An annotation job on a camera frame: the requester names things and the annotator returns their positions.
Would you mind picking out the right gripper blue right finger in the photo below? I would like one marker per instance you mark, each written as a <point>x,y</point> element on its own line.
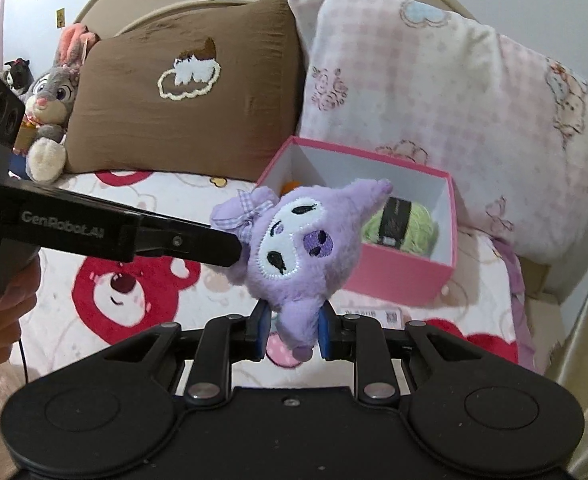
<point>337,335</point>

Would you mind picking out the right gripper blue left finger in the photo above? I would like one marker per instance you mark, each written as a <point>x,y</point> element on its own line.
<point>249,334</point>

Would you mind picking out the orange white floss box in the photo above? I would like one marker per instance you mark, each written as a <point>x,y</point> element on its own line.
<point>369,317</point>

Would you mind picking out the purple plush toy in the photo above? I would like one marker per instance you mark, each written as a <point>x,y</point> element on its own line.
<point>298,249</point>

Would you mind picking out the green yarn ball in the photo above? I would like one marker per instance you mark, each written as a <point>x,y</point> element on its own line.
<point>402,225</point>

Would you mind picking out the orange makeup sponge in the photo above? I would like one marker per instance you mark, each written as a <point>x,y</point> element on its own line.
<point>289,187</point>

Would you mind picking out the person's left hand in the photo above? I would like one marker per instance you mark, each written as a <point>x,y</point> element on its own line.
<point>19,299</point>

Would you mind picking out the grey bunny plush toy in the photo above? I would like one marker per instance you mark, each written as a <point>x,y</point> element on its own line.
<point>49,103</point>

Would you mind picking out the bear pattern bed blanket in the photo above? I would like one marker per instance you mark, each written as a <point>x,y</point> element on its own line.
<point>84,304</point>

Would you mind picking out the pink cardboard box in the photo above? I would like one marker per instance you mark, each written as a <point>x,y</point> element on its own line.
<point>382,273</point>

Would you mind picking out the black white plush toy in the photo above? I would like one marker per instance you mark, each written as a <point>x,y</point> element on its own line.
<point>18,76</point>

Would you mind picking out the brown pillow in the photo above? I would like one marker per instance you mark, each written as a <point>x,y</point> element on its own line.
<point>214,92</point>

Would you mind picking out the pink checkered pillow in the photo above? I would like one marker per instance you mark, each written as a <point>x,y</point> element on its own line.
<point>404,79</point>

